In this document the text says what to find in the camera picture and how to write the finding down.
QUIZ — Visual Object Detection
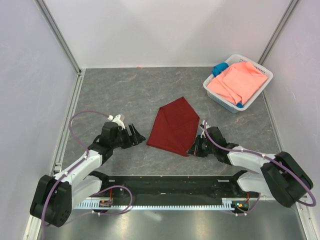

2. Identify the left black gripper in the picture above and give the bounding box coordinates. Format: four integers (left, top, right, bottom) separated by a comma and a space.
111, 123, 145, 149

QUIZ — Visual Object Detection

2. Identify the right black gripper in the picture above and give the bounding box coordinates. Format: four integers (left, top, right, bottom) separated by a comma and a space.
186, 134, 216, 158

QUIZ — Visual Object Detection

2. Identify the dark red cloth napkin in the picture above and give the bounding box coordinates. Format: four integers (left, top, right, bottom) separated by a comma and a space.
146, 97, 200, 157

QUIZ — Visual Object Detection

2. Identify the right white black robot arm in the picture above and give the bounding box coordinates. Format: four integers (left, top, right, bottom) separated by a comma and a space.
187, 126, 316, 208

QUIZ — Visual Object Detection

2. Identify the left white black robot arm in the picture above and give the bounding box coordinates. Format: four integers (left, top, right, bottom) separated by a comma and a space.
29, 121, 146, 227

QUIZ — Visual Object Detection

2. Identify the salmon pink cloth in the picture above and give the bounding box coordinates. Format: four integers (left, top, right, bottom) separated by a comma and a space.
207, 61, 268, 108

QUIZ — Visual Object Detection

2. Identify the blue cloth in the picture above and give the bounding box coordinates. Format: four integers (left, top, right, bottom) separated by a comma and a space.
211, 62, 229, 77

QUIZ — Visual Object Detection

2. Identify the white plastic basket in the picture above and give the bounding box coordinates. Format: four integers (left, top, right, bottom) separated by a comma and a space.
203, 54, 274, 113

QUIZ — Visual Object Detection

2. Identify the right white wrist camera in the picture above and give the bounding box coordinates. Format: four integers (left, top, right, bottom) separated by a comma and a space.
200, 120, 210, 138

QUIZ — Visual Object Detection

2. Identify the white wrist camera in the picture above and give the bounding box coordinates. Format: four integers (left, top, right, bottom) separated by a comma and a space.
200, 120, 210, 138
107, 114, 126, 129

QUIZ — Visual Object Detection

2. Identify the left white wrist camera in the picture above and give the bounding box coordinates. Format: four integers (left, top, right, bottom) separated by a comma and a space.
107, 114, 126, 129

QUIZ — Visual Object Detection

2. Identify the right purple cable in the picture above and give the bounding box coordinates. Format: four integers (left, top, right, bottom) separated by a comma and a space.
202, 119, 317, 217

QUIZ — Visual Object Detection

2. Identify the purple cable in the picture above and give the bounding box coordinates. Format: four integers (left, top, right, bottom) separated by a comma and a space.
41, 110, 133, 228
202, 119, 317, 217

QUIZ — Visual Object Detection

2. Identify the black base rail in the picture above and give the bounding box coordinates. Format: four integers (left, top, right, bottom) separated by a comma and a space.
101, 175, 259, 199

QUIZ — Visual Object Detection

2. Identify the white slotted cable duct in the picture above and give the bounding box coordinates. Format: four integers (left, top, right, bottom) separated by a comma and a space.
75, 198, 249, 211

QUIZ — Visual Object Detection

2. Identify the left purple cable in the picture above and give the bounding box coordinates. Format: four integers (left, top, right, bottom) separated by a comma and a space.
41, 110, 133, 228

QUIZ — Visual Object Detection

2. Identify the left aluminium frame post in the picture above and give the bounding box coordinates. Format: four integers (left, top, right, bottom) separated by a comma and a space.
35, 0, 82, 75

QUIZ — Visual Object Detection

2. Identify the aluminium frame post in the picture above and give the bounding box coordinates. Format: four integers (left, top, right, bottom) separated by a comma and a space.
258, 0, 301, 65
35, 0, 82, 75

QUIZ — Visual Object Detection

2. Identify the right aluminium frame post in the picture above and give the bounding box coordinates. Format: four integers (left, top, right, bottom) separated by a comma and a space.
258, 0, 301, 65

